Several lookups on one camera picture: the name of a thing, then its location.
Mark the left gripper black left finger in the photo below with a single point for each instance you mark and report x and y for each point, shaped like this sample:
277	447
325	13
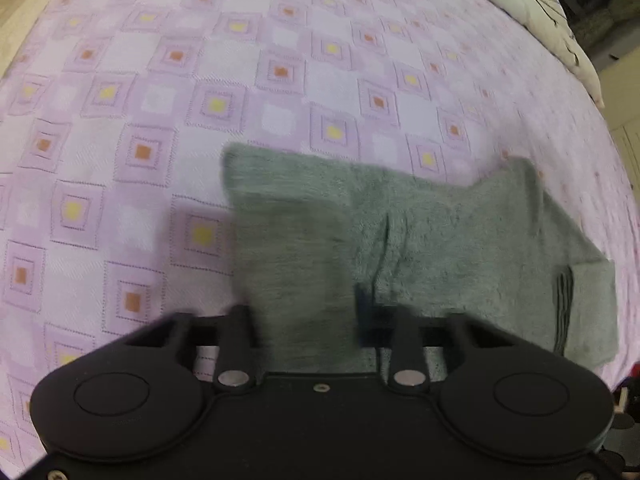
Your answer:
179	335

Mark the cream quilted duvet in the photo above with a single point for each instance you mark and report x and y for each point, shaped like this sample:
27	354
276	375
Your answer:
546	20

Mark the purple checked bed sheet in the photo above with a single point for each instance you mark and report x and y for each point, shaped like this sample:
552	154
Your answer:
115	116

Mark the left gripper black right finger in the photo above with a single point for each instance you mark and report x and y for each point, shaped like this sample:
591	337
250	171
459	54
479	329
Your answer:
400	337

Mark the grey-green knit pants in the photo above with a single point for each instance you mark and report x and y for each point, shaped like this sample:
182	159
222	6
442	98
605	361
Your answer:
316	240

